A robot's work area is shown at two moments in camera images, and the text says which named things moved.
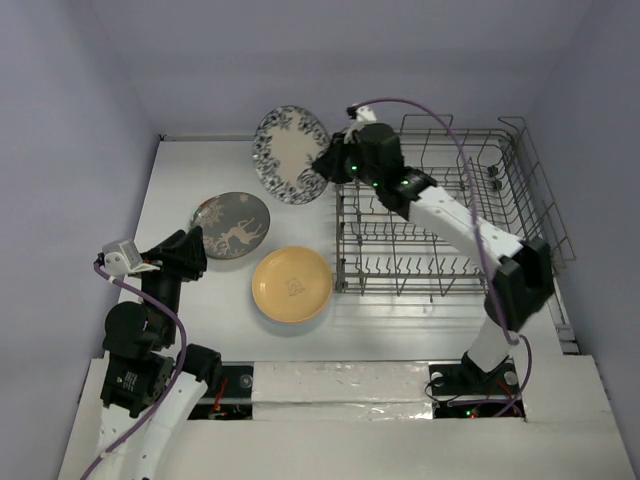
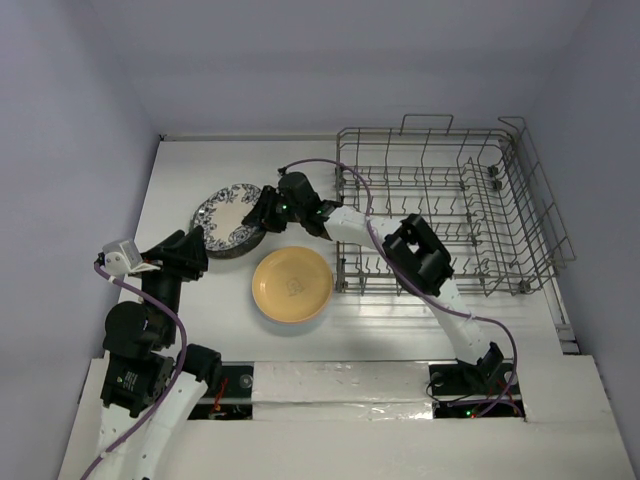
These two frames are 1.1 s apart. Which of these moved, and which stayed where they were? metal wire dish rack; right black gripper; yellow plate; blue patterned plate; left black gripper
Moved: blue patterned plate; right black gripper
Stayed: yellow plate; metal wire dish rack; left black gripper
